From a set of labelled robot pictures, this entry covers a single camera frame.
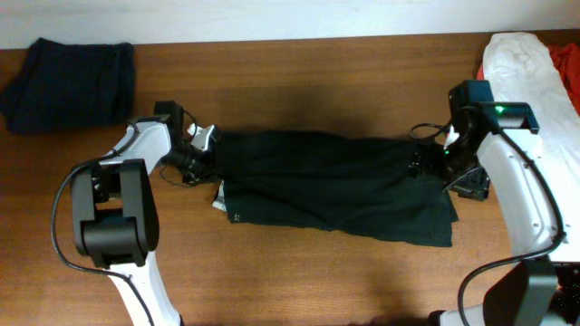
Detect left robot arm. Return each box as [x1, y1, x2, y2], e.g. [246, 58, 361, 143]
[69, 101, 220, 325]

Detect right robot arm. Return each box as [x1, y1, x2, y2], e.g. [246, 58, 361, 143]
[412, 80, 579, 325]

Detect black shorts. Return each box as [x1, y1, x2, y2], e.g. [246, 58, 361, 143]
[214, 131, 459, 247]

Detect white garment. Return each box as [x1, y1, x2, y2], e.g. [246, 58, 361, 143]
[482, 33, 579, 183]

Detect red garment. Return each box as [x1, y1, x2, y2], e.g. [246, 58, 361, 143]
[476, 41, 579, 117]

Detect folded navy blue garment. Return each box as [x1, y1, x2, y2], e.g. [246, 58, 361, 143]
[1, 38, 136, 135]

